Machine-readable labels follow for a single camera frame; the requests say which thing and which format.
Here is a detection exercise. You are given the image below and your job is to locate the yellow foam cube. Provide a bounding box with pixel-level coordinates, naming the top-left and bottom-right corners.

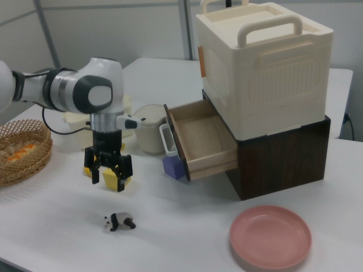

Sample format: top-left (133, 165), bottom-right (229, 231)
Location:
top-left (102, 167), bottom-right (133, 191)

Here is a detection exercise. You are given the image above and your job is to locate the pink plastic plate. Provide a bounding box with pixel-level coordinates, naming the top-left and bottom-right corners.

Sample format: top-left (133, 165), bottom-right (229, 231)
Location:
top-left (229, 205), bottom-right (313, 270)

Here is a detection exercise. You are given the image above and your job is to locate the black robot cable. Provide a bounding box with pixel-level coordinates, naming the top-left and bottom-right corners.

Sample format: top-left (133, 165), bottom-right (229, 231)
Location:
top-left (41, 107), bottom-right (95, 134)

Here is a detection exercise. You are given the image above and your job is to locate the black wall cable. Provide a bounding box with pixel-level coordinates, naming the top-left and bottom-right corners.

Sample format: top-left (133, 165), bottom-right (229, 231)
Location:
top-left (341, 112), bottom-right (356, 140)

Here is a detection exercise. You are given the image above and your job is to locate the small white lidded trash can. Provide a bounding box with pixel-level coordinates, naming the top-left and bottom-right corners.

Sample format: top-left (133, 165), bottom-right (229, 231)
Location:
top-left (132, 104), bottom-right (168, 155)

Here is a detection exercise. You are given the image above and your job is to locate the yellow toy banana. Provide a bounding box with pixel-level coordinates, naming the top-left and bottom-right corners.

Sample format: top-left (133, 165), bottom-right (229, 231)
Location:
top-left (83, 143), bottom-right (126, 177)

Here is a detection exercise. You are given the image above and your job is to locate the purple foam cube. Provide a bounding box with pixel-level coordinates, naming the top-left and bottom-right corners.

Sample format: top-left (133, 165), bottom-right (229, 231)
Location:
top-left (162, 155), bottom-right (185, 181)

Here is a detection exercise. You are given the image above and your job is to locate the orange-topped toy bread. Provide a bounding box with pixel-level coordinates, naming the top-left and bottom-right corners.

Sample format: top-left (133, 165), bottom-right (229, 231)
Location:
top-left (7, 143), bottom-right (38, 163)

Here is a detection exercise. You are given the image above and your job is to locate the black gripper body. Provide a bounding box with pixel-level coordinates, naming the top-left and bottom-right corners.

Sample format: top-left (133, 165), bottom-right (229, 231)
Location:
top-left (91, 130), bottom-right (124, 165)

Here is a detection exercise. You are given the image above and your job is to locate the dark brown drawer housing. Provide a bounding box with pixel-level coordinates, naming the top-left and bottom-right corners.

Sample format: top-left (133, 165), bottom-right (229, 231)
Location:
top-left (201, 89), bottom-right (332, 202)

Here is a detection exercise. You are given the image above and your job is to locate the cream plastic storage cabinet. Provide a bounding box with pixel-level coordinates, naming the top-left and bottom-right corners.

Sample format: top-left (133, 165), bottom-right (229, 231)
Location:
top-left (195, 0), bottom-right (334, 141)

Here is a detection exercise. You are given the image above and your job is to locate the black and white panda toy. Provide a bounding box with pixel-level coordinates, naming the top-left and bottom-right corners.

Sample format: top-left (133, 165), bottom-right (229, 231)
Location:
top-left (103, 212), bottom-right (137, 232)

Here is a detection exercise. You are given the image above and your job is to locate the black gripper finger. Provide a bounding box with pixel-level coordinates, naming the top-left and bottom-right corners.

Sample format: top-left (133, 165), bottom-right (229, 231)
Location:
top-left (83, 146), bottom-right (102, 185)
top-left (111, 154), bottom-right (133, 193)

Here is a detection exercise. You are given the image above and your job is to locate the wooden drawer with white handle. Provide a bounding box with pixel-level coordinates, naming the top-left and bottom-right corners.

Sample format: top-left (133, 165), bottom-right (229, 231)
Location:
top-left (159, 99), bottom-right (239, 182)

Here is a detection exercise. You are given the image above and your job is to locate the woven wicker basket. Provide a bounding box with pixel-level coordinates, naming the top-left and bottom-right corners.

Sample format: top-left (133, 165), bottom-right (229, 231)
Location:
top-left (0, 119), bottom-right (53, 186)

